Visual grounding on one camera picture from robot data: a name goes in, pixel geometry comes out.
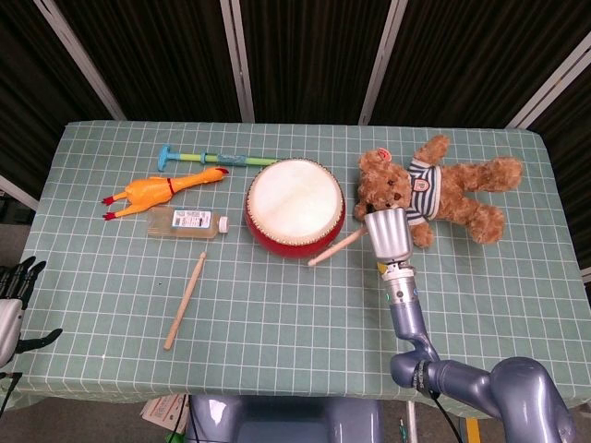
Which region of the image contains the white partition post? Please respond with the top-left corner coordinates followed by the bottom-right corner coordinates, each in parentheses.
top-left (32, 0), bottom-right (127, 121)
top-left (0, 174), bottom-right (41, 211)
top-left (219, 0), bottom-right (256, 124)
top-left (507, 34), bottom-right (591, 129)
top-left (357, 0), bottom-right (410, 126)

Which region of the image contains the white table leg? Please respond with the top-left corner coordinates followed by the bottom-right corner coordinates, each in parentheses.
top-left (405, 400), bottom-right (419, 443)

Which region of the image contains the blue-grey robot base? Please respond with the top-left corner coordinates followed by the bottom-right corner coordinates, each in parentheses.
top-left (184, 394), bottom-right (384, 443)

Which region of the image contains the orange rubber chicken toy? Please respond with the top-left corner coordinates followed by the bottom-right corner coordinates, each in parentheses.
top-left (102, 167), bottom-right (231, 222)

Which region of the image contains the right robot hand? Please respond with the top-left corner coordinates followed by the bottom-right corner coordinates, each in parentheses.
top-left (364, 207), bottom-right (415, 265)

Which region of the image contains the brown teddy bear striped shirt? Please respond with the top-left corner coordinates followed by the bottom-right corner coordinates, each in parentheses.
top-left (353, 134), bottom-right (525, 249)

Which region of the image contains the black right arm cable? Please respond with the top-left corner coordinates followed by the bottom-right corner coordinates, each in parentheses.
top-left (413, 359), bottom-right (458, 443)

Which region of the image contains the white printed cardboard box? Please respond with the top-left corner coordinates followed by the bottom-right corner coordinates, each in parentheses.
top-left (140, 394), bottom-right (190, 437)

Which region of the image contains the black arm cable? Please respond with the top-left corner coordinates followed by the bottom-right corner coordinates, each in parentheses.
top-left (413, 359), bottom-right (458, 443)
top-left (0, 371), bottom-right (24, 412)

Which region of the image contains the green checked tablecloth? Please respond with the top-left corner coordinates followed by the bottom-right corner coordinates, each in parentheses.
top-left (0, 120), bottom-right (591, 419)

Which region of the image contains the clear plastic bottle white cap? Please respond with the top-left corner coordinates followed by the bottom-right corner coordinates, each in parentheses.
top-left (147, 207), bottom-right (231, 241)

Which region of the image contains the wooden drumstick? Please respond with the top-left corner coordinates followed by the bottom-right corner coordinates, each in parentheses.
top-left (163, 251), bottom-right (208, 351)
top-left (308, 229), bottom-right (370, 268)

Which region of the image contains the blue green water pump toy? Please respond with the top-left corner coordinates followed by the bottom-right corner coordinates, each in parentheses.
top-left (158, 144), bottom-right (281, 173)

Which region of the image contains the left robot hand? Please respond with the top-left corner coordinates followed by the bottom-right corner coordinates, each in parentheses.
top-left (0, 257), bottom-right (64, 366)

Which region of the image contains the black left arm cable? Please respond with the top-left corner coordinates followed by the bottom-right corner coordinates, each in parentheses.
top-left (0, 371), bottom-right (24, 412)

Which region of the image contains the red drum with white skin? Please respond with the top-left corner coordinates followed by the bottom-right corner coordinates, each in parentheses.
top-left (244, 158), bottom-right (347, 257)

